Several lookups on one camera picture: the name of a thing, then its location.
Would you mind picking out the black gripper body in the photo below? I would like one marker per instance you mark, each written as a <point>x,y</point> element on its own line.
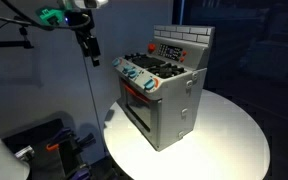
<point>87,29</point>

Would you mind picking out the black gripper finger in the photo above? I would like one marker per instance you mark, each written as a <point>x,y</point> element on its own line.
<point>96,50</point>
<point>86,47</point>

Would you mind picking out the small red stove button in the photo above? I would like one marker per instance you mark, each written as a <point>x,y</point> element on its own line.
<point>184,52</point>
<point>182,59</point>

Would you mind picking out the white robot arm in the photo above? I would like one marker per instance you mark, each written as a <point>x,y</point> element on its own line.
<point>84,3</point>

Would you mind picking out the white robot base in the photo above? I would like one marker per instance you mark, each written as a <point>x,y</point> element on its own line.
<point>0,156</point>

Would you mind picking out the large red stove button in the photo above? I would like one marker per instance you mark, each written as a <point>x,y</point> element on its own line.
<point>151,47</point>

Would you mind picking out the black stove keypad panel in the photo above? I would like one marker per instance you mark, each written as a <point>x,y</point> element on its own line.
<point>170,51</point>

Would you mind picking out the grey toy stove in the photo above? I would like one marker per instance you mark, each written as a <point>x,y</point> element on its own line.
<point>174,110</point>

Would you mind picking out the dark clamp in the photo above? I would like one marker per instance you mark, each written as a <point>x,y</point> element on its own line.
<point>88,139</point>

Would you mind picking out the purple clamp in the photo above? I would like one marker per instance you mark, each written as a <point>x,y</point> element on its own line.
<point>80,173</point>
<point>63,134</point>

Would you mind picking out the blue vertical strip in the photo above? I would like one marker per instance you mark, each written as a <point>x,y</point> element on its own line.
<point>182,11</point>

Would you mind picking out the black box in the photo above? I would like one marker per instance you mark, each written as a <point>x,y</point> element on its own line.
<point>47,163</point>

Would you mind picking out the silver metal part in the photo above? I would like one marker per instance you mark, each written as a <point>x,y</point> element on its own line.
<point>24,153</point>

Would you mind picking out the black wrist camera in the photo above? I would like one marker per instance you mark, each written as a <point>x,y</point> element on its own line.
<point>73,18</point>

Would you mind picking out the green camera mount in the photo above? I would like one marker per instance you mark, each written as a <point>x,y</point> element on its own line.
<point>49,16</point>

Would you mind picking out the black camera stand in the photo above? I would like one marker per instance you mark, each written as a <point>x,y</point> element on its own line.
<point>4,43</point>

